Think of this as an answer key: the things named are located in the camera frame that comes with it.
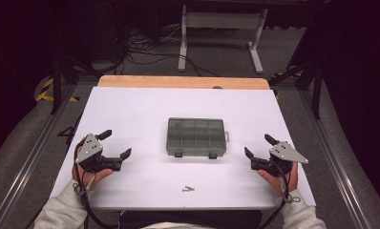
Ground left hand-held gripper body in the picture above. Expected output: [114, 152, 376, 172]
[74, 133, 124, 175]

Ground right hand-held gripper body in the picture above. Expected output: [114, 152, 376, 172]
[250, 141, 309, 178]

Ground smoky clear compartment box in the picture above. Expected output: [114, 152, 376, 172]
[165, 116, 231, 159]

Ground person's left hand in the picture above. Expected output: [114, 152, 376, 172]
[72, 161, 115, 192]

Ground person's right hand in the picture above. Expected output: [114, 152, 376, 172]
[257, 161, 299, 198]

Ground white board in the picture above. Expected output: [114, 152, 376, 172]
[49, 86, 317, 211]

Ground black metal stand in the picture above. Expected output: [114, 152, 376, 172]
[268, 58, 324, 121]
[48, 52, 100, 116]

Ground wooden table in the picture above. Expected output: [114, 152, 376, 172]
[96, 74, 271, 91]

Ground person's dark clothed lap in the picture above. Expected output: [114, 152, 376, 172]
[118, 209, 264, 229]

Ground white metal stand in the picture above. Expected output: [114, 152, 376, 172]
[177, 4, 269, 75]

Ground aluminium floor rail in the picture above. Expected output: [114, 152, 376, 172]
[0, 84, 81, 229]
[298, 90, 380, 229]

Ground right hand-held gripper cable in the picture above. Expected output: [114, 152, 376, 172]
[259, 165, 295, 229]

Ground black floor cables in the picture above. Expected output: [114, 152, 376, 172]
[122, 24, 220, 78]

